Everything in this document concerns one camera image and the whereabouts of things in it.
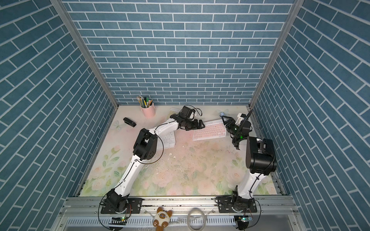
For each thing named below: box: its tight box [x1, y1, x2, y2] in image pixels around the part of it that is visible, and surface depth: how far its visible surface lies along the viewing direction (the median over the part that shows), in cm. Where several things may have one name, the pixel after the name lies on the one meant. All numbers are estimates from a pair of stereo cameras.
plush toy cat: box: [153, 206, 173, 231], surface depth 69 cm
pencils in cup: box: [135, 95, 154, 109], surface depth 107 cm
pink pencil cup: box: [140, 102, 156, 118], surface depth 111 cm
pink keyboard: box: [192, 118, 227, 141], surface depth 100 cm
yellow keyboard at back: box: [169, 105, 185, 116], surface depth 121 cm
